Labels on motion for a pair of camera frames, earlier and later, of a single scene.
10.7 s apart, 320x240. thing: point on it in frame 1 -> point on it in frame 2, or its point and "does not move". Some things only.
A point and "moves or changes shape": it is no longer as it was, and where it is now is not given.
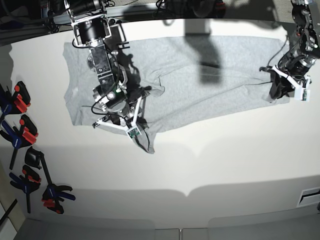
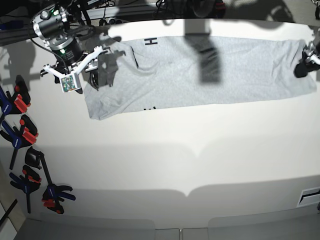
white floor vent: x=309 y=197 does not move
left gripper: x=296 y=67 -> x=310 y=50
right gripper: x=122 y=112 -> x=70 y=54
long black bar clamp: x=53 y=194 does not move
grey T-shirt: x=190 y=80 moves or changes shape
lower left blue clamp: x=29 y=183 does not move
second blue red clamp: x=25 y=134 does not move
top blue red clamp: x=17 y=103 does not move
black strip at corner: x=8 y=211 does not move
